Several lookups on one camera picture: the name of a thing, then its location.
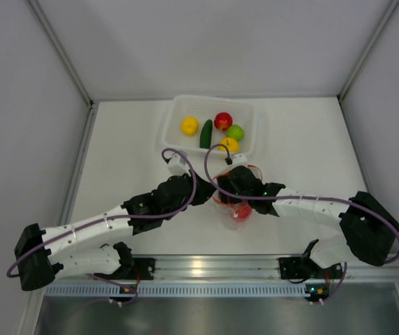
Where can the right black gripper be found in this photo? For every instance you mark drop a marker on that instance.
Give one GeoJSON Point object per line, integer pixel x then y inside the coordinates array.
{"type": "Point", "coordinates": [225, 183]}

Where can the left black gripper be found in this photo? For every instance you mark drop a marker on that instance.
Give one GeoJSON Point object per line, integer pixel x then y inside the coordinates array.
{"type": "Point", "coordinates": [203, 191]}

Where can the red fake tomato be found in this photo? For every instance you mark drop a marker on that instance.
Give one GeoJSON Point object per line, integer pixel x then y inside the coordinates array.
{"type": "Point", "coordinates": [242, 213]}

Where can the clear zip top bag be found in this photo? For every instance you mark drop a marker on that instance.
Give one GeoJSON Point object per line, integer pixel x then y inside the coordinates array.
{"type": "Point", "coordinates": [232, 216]}

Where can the yellow fake apple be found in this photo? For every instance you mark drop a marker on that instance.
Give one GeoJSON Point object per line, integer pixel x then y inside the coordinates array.
{"type": "Point", "coordinates": [229, 143]}

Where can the light green fake vegetable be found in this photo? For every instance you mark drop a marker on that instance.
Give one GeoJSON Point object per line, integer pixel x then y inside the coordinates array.
{"type": "Point", "coordinates": [236, 132]}

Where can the green fake cucumber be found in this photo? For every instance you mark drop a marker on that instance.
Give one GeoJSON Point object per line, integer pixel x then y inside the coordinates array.
{"type": "Point", "coordinates": [206, 135]}

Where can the red fake apple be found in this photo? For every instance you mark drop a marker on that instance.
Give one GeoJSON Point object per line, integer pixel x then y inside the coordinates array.
{"type": "Point", "coordinates": [223, 121]}

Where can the yellow fake lemon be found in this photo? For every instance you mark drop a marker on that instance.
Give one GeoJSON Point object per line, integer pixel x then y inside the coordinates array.
{"type": "Point", "coordinates": [189, 126]}

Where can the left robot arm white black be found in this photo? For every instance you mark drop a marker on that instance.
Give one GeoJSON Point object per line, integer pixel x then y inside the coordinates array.
{"type": "Point", "coordinates": [96, 246]}

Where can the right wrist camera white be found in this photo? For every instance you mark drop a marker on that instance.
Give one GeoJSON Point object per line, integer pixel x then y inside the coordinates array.
{"type": "Point", "coordinates": [236, 160]}

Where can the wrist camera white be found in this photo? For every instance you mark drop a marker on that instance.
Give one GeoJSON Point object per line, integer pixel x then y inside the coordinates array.
{"type": "Point", "coordinates": [236, 160]}
{"type": "Point", "coordinates": [177, 166]}

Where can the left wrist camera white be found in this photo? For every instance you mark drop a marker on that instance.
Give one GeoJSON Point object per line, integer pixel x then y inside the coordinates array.
{"type": "Point", "coordinates": [177, 166]}

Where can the aluminium rail frame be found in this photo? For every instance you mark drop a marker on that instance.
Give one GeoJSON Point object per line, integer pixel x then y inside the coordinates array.
{"type": "Point", "coordinates": [191, 268]}

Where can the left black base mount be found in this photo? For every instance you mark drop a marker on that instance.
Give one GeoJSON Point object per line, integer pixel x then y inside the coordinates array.
{"type": "Point", "coordinates": [143, 269]}

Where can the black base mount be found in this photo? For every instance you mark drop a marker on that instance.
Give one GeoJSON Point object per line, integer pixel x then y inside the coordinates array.
{"type": "Point", "coordinates": [294, 268]}
{"type": "Point", "coordinates": [143, 269]}

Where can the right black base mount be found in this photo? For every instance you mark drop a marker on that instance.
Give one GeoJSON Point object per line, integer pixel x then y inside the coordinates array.
{"type": "Point", "coordinates": [294, 268]}

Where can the white slotted cable duct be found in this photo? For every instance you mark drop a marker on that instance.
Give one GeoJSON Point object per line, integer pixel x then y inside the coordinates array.
{"type": "Point", "coordinates": [179, 290]}

